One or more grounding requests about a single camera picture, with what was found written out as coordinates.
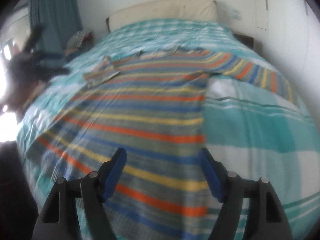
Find striped knit sweater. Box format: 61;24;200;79
25;49;297;239

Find pile of clothes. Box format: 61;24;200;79
64;29;94;56

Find blue curtain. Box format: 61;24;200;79
28;0;82;53

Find teal plaid bed cover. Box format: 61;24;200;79
17;20;319;239

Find dark bedside table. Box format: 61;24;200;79
233;33;254;50

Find cream padded headboard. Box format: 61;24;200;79
106;0;218;33

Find white wardrobe doors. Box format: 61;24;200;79
252;0;320;100

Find wall socket with stickers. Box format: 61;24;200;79
229;8;241;20

